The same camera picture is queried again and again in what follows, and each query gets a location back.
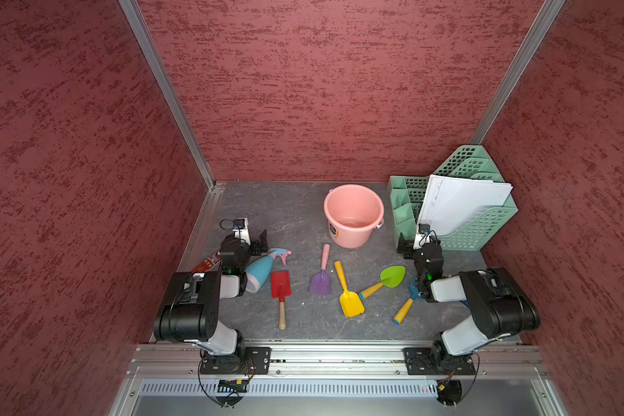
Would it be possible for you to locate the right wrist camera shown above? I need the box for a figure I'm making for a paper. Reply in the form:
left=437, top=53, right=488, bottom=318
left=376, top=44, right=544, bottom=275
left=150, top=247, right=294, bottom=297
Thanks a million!
left=414, top=224, right=439, bottom=250

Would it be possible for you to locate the blue fork yellow handle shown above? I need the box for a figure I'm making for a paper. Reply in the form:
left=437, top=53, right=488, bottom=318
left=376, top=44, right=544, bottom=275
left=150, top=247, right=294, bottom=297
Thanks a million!
left=393, top=279, right=421, bottom=325

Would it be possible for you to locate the pink plastic bucket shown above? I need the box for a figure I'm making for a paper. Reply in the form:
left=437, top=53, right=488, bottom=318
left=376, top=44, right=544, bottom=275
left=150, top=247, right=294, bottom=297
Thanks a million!
left=323, top=184, right=385, bottom=249

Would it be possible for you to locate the green trowel yellow handle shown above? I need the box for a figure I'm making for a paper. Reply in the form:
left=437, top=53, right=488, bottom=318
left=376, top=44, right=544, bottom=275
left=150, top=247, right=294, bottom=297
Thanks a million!
left=359, top=266, right=406, bottom=300

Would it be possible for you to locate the red shovel wooden handle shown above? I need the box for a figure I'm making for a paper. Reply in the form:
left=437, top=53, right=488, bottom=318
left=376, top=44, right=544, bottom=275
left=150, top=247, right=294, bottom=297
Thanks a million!
left=270, top=270, right=291, bottom=330

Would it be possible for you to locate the teal spray bottle pink trigger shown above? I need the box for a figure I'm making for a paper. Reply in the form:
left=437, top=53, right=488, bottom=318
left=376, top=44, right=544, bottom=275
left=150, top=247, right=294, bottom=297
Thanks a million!
left=246, top=248, right=292, bottom=294

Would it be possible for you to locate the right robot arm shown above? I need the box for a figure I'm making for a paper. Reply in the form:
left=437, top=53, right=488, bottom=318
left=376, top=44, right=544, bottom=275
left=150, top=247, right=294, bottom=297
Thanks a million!
left=393, top=234, right=541, bottom=377

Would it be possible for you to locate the white paper stack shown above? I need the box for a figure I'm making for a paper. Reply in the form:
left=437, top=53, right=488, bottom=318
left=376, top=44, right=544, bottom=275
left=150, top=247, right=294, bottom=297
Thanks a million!
left=417, top=175, right=513, bottom=236

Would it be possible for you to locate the yellow shovel yellow handle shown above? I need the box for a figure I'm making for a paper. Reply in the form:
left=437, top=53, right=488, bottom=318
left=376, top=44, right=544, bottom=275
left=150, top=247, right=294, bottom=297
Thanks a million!
left=334, top=261, right=365, bottom=318

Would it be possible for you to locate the red flat box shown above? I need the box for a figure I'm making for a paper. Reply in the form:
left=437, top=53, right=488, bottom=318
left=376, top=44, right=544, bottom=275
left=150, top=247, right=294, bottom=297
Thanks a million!
left=191, top=252, right=221, bottom=273

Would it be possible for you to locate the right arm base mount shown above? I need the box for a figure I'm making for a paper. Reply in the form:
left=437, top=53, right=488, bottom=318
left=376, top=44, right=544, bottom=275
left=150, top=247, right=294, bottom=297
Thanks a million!
left=402, top=346, right=476, bottom=377

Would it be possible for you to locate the purple shovel pink handle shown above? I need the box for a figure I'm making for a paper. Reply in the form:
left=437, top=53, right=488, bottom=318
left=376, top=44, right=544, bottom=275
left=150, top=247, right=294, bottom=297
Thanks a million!
left=309, top=244, right=332, bottom=296

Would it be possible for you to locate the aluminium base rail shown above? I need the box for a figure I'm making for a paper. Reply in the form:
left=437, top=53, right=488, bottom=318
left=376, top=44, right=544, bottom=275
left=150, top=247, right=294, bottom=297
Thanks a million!
left=110, top=340, right=566, bottom=415

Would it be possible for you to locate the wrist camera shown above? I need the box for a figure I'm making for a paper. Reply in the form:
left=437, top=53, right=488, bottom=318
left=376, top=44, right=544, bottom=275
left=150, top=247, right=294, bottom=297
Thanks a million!
left=232, top=218, right=251, bottom=245
left=414, top=224, right=439, bottom=250

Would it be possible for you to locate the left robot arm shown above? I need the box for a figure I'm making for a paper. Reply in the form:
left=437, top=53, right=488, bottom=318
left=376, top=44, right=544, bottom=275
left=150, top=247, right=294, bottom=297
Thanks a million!
left=154, top=231, right=271, bottom=376

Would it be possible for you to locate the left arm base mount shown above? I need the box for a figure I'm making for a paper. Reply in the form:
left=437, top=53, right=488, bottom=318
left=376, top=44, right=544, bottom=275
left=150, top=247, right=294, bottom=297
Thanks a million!
left=198, top=347, right=272, bottom=376

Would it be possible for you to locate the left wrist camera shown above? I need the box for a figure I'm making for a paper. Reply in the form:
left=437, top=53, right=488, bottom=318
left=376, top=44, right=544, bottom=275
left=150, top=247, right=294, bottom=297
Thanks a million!
left=232, top=218, right=251, bottom=245

